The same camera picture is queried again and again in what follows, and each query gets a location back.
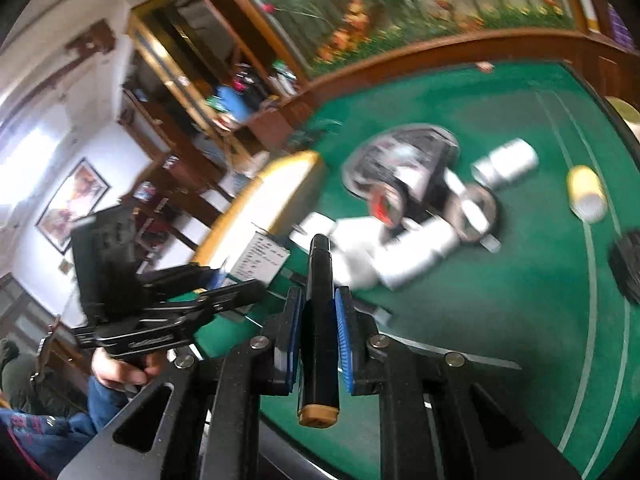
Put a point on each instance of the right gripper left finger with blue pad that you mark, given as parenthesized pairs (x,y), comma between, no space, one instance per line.
(283,332)

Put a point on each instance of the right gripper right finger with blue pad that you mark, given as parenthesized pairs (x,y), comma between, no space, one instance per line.
(354,329)

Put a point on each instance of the black electrical tape roll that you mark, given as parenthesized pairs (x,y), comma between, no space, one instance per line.
(387,203)

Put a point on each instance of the brown clear tape roll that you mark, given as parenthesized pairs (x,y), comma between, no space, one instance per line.
(472,211)

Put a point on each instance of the yellow masking tape roll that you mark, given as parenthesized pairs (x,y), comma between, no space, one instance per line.
(586,194)

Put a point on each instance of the person's left hand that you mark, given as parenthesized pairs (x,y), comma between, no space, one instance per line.
(119,375)

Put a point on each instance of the long white tube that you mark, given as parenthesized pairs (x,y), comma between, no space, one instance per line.
(405,257)

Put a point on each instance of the yellow taped cardboard box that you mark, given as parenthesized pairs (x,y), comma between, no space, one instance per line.
(279,197)

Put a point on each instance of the round mahjong table control panel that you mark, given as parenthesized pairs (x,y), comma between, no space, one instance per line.
(416,155)

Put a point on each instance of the blue thermos jug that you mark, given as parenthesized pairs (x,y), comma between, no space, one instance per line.
(233,102)

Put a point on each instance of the flower garden glass panel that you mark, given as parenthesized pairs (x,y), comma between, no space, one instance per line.
(325,35)

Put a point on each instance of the red bottle cap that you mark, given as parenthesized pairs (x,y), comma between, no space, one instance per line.
(485,67)

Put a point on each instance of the framed wall painting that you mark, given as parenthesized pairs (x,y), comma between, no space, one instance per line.
(75,198)

